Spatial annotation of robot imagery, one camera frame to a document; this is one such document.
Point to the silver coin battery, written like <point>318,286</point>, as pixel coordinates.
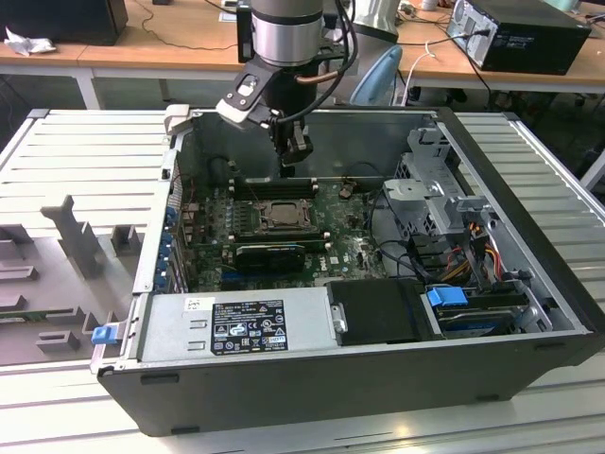
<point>345,190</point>

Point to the black cylindrical case part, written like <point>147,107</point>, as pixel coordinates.
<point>220,170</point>

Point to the blue card clip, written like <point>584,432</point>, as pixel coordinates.
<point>163,276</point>
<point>166,248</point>
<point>170,215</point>

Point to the grey parts rack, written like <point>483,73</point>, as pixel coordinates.
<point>47,265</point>

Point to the crumpled white paper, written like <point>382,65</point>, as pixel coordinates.
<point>28,45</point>

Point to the white metal frame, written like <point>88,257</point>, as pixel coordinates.
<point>596,172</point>

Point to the silver metal drive cage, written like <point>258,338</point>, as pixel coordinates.
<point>416,194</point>

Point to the green motherboard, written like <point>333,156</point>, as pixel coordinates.
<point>350,241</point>

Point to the white cup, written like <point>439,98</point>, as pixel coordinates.
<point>430,4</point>

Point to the CPU socket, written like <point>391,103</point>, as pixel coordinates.
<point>312,226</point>

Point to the black RAM slot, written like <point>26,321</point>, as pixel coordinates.
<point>279,191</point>
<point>279,233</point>
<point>316,240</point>
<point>279,186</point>
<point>279,180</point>
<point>279,196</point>

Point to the silver power supply unit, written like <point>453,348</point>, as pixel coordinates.
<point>165,331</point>

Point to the black desktop computer tower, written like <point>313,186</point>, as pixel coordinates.
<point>534,47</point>

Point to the black graphics card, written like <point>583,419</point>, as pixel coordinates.
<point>269,257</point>

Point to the green RAM stick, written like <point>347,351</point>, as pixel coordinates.
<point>19,319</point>

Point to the blue case latch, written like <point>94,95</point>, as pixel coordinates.
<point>102,335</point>

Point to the black open PC case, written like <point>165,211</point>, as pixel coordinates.
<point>283,397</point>

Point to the dark hard disk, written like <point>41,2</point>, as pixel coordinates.
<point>472,324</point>

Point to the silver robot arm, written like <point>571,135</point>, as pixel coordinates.
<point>286,33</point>

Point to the white camera on black bracket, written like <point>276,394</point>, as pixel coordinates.
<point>236,111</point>

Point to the wooden desk white frame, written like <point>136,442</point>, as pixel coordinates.
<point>189,57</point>
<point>38,59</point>

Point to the blue disk carrier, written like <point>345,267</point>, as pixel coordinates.
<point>446,299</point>

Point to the black plastic shroud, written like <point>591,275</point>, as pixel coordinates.
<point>378,312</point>

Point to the large black box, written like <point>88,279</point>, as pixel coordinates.
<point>61,21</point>

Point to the small black device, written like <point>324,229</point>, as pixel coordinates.
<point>244,38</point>

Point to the grey plastic case latch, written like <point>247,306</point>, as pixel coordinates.
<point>176,118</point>

